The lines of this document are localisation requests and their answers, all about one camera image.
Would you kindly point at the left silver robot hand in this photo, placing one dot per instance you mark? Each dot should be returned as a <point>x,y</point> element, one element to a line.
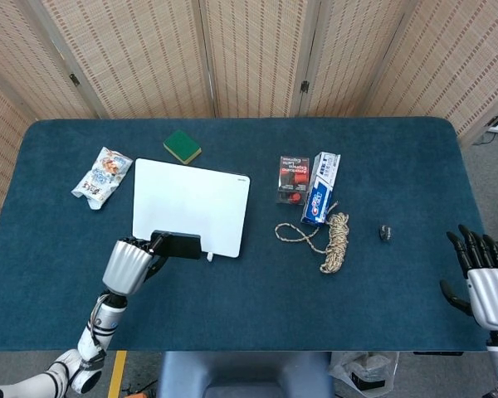
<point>128,265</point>

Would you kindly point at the blue grey chair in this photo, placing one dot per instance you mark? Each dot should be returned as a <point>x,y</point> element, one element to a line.
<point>245,375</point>

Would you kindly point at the clear plastic bag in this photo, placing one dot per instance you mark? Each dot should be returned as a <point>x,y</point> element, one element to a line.
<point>363,371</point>

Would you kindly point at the blue white toothpaste box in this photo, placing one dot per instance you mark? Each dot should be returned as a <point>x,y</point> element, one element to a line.
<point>320,188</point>

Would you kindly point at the red black product box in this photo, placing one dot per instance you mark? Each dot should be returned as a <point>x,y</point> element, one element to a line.
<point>294,179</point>

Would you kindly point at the white board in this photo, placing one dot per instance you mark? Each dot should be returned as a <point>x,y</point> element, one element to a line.
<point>191,203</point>

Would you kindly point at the white blue snack bag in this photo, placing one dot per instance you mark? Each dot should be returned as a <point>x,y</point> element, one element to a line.
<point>101,177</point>

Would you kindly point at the small black binder clip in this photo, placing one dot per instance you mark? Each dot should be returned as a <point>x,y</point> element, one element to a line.
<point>384,233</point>

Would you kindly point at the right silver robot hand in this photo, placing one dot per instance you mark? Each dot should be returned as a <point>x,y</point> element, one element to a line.
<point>487,296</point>

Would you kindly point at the green yellow sponge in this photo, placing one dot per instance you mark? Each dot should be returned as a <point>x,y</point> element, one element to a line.
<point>182,147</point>

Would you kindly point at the blue table cloth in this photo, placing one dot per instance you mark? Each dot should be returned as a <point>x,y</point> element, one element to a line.
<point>274,298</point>

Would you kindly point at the bamboo folding screen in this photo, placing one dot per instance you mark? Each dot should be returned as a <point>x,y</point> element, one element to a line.
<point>249,54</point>

